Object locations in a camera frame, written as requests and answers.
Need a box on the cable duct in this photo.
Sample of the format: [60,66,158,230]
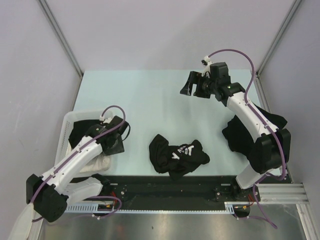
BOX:
[225,202,251,216]
[65,202,115,214]

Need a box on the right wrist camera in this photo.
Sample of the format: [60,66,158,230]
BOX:
[201,55,213,76]

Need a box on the purple cable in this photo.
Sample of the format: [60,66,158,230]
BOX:
[207,48,288,181]
[28,105,126,223]

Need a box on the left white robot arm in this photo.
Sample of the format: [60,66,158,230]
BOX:
[26,116,128,223]

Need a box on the aluminium frame rail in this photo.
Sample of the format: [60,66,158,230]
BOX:
[257,183,309,205]

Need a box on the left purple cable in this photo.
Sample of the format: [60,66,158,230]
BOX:
[28,105,126,223]

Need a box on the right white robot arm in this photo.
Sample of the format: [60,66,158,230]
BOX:
[180,62,291,201]

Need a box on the black shirt in basket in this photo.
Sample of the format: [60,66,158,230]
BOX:
[68,119,100,149]

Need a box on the black printed t shirt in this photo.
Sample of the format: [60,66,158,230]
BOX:
[148,134,210,181]

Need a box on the white shirt in basket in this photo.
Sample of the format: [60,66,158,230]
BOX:
[60,144,111,176]

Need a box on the right cable duct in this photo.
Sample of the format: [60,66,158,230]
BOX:
[225,202,251,216]

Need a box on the stack of folded black shirts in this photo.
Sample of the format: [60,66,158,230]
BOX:
[222,105,288,159]

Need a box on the left cable duct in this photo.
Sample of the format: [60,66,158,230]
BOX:
[65,202,115,214]

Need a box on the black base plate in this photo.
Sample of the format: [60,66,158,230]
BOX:
[67,174,262,212]

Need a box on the white plastic basket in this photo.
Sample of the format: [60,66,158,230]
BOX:
[54,109,111,178]

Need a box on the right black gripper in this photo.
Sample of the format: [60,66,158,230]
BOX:
[180,71,218,99]

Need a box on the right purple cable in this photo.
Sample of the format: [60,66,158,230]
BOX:
[207,48,288,181]

